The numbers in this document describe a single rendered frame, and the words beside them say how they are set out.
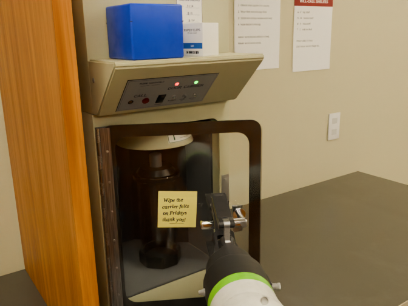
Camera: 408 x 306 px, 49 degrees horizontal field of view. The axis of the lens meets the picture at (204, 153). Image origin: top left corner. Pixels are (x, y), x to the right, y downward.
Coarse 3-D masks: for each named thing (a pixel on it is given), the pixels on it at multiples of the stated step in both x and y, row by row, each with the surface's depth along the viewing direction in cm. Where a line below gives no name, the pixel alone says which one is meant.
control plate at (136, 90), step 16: (128, 80) 75; (144, 80) 77; (160, 80) 79; (176, 80) 81; (192, 80) 83; (208, 80) 86; (128, 96) 79; (144, 96) 81; (176, 96) 85; (192, 96) 88
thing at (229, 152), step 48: (144, 144) 84; (192, 144) 85; (240, 144) 86; (144, 192) 86; (240, 192) 88; (144, 240) 89; (192, 240) 90; (240, 240) 91; (144, 288) 91; (192, 288) 93
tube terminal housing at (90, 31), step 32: (96, 0) 78; (128, 0) 82; (160, 0) 85; (224, 0) 93; (96, 32) 79; (224, 32) 95; (96, 160) 84; (96, 192) 87; (96, 224) 90; (96, 256) 94
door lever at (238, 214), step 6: (234, 210) 89; (240, 210) 89; (234, 216) 89; (240, 216) 87; (204, 222) 84; (210, 222) 84; (240, 222) 84; (246, 222) 85; (204, 228) 84; (210, 228) 84
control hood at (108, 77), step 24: (96, 72) 77; (120, 72) 72; (144, 72) 75; (168, 72) 78; (192, 72) 81; (216, 72) 85; (240, 72) 88; (96, 96) 79; (120, 96) 78; (216, 96) 92
